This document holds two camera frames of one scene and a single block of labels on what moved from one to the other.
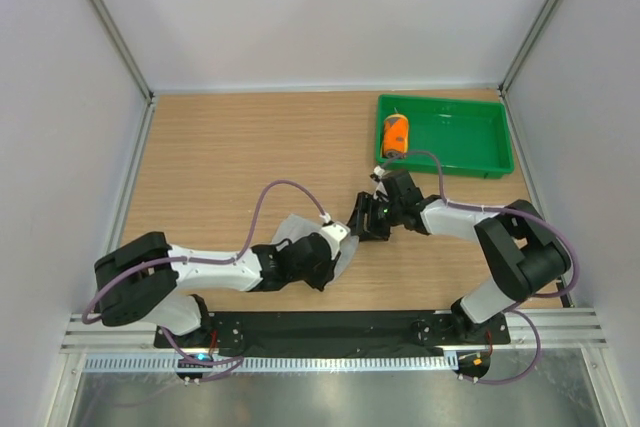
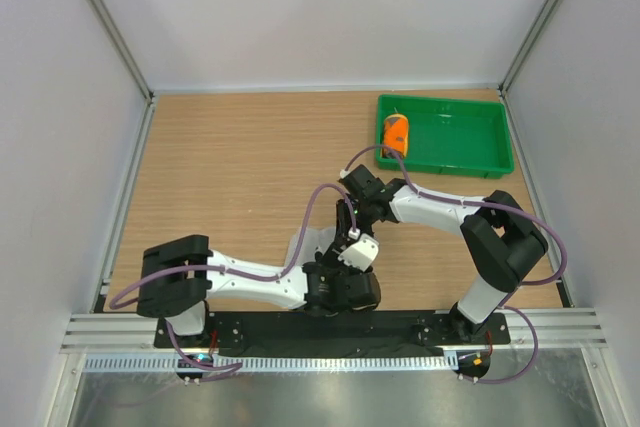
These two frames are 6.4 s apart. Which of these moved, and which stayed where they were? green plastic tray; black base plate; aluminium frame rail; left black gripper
Moved: left black gripper
Stayed: black base plate; green plastic tray; aluminium frame rail
